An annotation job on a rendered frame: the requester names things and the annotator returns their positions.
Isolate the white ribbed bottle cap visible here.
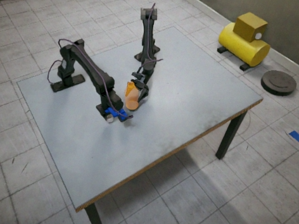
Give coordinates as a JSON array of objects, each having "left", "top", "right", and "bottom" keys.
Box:
[{"left": 106, "top": 114, "right": 113, "bottom": 123}]

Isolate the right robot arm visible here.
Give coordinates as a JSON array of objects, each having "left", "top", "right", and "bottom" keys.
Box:
[{"left": 50, "top": 39, "right": 124, "bottom": 111}]

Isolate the orange plastic bottle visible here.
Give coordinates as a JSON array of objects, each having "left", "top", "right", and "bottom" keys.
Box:
[{"left": 124, "top": 82, "right": 139, "bottom": 109}]

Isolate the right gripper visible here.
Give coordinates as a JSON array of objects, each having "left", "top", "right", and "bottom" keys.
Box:
[{"left": 96, "top": 102, "right": 127, "bottom": 120}]

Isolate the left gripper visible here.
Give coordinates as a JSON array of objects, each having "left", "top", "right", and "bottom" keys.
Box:
[{"left": 131, "top": 72, "right": 150, "bottom": 102}]

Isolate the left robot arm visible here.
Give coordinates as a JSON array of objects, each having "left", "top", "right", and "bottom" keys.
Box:
[{"left": 134, "top": 8, "right": 160, "bottom": 78}]

